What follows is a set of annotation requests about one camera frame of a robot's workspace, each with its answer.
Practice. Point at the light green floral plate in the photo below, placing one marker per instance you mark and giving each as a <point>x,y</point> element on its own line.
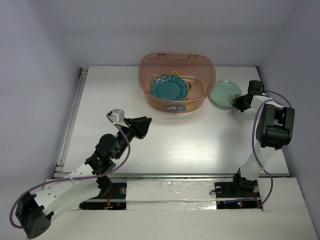
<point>224,93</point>

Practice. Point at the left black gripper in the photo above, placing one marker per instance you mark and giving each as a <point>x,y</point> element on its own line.
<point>138,126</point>

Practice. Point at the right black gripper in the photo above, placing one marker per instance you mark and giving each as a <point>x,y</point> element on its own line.
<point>238,104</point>

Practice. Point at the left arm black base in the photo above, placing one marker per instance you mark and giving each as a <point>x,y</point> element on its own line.
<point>115,200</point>

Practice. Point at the teal scalloped plate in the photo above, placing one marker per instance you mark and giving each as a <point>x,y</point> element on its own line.
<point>169,88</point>

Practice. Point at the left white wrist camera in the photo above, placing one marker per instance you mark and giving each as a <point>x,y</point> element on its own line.
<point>117,117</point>

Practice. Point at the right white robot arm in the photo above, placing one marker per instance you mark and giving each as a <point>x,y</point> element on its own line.
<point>272,129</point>

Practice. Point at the white foam front board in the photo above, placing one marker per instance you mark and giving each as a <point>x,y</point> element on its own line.
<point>284,217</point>

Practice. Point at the pink translucent plastic bin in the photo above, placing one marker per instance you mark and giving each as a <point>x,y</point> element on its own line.
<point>166,92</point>

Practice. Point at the fan-shaped woven plate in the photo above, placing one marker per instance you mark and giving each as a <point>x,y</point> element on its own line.
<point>187,81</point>

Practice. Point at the aluminium table rail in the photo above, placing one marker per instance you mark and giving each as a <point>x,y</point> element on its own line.
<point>59,166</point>

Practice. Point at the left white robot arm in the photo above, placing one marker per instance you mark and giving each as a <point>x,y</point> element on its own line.
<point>38,207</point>

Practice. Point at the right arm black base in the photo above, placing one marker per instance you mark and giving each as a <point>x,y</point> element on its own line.
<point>227,190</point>

